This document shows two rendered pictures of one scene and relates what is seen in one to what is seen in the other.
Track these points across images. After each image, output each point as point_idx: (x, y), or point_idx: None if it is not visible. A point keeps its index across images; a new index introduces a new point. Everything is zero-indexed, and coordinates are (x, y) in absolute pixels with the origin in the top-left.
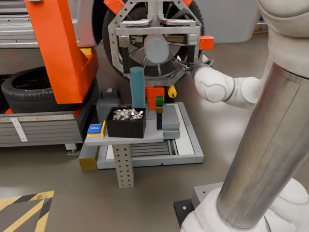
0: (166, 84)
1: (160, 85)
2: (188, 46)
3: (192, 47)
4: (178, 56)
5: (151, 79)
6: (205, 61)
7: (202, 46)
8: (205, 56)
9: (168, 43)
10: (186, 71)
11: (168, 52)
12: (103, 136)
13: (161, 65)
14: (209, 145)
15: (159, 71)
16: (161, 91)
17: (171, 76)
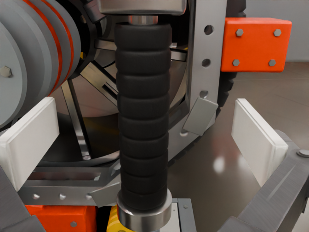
0: (91, 202)
1: (69, 202)
2: (114, 29)
3: (145, 31)
4: (36, 108)
5: (40, 176)
6: (267, 189)
7: (234, 58)
8: (258, 118)
9: (40, 30)
10: (118, 208)
11: (25, 76)
12: None
13: (113, 116)
14: None
15: (82, 142)
16: (71, 225)
17: (117, 166)
